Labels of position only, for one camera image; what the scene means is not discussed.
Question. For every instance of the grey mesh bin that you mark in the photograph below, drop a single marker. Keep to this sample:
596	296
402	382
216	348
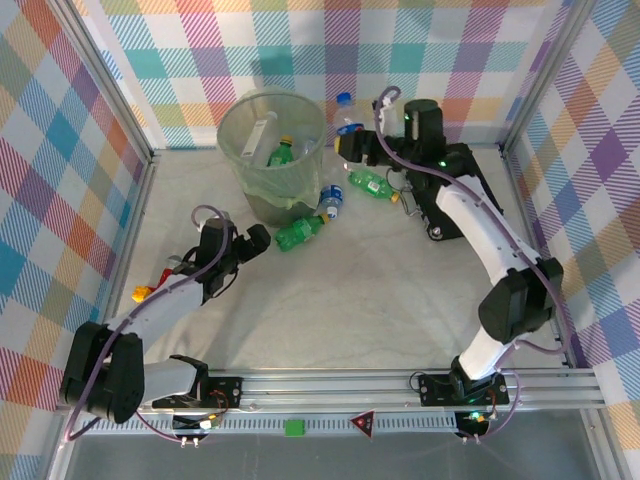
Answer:
265	210

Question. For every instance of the red triangle sign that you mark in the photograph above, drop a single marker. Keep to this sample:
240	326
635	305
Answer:
364	424

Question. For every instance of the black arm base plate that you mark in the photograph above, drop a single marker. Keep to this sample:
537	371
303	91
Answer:
225	390
435	390

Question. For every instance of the blue label bottle white cap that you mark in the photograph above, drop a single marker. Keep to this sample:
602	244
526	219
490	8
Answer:
331	197

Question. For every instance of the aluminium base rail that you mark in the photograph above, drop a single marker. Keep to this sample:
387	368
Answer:
325	387

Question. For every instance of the clear Pepsi bottle blue cap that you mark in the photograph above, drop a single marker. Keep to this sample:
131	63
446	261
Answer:
347	117

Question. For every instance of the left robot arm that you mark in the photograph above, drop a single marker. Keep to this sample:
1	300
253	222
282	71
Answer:
165	300

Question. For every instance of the black controller board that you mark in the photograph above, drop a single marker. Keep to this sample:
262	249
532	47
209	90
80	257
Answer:
200	425
475	420

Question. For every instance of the green block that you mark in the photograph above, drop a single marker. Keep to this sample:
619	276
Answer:
295	428

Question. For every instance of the aluminium frame post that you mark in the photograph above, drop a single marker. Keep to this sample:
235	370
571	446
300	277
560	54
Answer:
542	75
105	80

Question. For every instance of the green Sprite bottle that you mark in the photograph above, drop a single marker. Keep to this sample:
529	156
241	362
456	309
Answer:
370	182
297	232
280	156

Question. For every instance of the square clear bottle white label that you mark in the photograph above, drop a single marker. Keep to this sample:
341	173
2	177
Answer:
255	137

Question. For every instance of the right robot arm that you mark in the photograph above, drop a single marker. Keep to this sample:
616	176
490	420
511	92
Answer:
480	225

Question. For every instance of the green bin liner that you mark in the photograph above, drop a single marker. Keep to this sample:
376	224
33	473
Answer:
250	175

